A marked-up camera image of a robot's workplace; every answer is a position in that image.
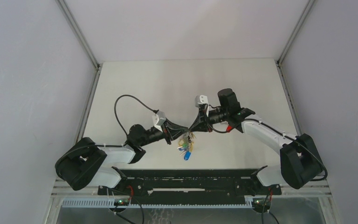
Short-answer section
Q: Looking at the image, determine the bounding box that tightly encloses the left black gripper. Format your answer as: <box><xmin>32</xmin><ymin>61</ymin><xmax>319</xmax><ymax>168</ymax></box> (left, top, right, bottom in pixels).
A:
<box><xmin>139</xmin><ymin>117</ymin><xmax>188</xmax><ymax>147</ymax></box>

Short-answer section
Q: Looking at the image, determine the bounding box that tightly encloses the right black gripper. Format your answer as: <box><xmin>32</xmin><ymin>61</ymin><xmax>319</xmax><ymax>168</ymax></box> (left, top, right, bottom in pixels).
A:
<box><xmin>189</xmin><ymin>108</ymin><xmax>228</xmax><ymax>133</ymax></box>

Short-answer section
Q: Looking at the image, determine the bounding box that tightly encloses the metal key organizer ring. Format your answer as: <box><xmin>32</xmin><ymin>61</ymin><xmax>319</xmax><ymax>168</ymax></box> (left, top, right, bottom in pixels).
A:
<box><xmin>176</xmin><ymin>131</ymin><xmax>198</xmax><ymax>161</ymax></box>

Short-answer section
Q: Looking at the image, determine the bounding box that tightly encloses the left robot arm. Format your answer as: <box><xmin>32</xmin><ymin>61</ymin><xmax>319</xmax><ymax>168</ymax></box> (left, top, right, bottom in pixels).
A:
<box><xmin>55</xmin><ymin>120</ymin><xmax>188</xmax><ymax>195</ymax></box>

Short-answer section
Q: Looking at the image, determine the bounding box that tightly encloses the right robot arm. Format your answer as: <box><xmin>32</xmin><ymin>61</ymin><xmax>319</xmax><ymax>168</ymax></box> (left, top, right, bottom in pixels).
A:
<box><xmin>190</xmin><ymin>88</ymin><xmax>328</xmax><ymax>194</ymax></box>

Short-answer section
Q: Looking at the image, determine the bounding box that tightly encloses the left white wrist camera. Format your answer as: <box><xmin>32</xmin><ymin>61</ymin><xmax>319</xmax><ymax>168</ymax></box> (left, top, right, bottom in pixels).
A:
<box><xmin>152</xmin><ymin>111</ymin><xmax>166</xmax><ymax>132</ymax></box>

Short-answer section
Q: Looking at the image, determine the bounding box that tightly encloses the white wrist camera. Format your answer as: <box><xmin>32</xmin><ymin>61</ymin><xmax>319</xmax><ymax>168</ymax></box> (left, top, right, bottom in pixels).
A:
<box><xmin>152</xmin><ymin>111</ymin><xmax>166</xmax><ymax>132</ymax></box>
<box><xmin>195</xmin><ymin>95</ymin><xmax>209</xmax><ymax>108</ymax></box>

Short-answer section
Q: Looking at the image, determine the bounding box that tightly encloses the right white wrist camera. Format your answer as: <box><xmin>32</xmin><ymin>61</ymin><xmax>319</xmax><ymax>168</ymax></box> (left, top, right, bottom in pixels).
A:
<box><xmin>195</xmin><ymin>95</ymin><xmax>209</xmax><ymax>108</ymax></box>

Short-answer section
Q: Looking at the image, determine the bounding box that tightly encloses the left black camera cable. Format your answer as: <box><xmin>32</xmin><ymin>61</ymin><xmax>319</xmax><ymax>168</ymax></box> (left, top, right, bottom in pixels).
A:
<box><xmin>114</xmin><ymin>94</ymin><xmax>159</xmax><ymax>137</ymax></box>

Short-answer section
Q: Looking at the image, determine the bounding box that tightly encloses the black camera cable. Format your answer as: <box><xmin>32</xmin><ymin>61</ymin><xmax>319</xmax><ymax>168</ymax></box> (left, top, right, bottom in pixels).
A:
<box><xmin>203</xmin><ymin>105</ymin><xmax>329</xmax><ymax>182</ymax></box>
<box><xmin>114</xmin><ymin>94</ymin><xmax>159</xmax><ymax>137</ymax></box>

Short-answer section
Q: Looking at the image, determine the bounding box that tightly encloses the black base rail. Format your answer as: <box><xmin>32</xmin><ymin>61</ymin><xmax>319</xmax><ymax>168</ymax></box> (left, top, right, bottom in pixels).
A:
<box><xmin>97</xmin><ymin>168</ymin><xmax>282</xmax><ymax>205</ymax></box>

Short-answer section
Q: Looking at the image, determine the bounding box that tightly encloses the right black camera cable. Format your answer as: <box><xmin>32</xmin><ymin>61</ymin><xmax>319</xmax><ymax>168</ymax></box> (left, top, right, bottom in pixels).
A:
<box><xmin>203</xmin><ymin>105</ymin><xmax>329</xmax><ymax>182</ymax></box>

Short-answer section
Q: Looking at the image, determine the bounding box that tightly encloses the left aluminium frame post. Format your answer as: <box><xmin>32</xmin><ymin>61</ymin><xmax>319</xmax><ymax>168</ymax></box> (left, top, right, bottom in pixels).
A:
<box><xmin>56</xmin><ymin>0</ymin><xmax>100</xmax><ymax>70</ymax></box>

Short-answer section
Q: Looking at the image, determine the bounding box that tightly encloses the aluminium frame post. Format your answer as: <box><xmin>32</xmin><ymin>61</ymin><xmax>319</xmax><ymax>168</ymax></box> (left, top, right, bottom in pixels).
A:
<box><xmin>276</xmin><ymin>0</ymin><xmax>317</xmax><ymax>67</ymax></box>
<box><xmin>56</xmin><ymin>0</ymin><xmax>100</xmax><ymax>70</ymax></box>

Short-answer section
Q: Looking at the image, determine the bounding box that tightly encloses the right aluminium frame post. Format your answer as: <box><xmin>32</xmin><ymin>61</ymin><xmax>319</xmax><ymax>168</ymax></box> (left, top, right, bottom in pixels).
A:
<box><xmin>276</xmin><ymin>0</ymin><xmax>317</xmax><ymax>67</ymax></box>

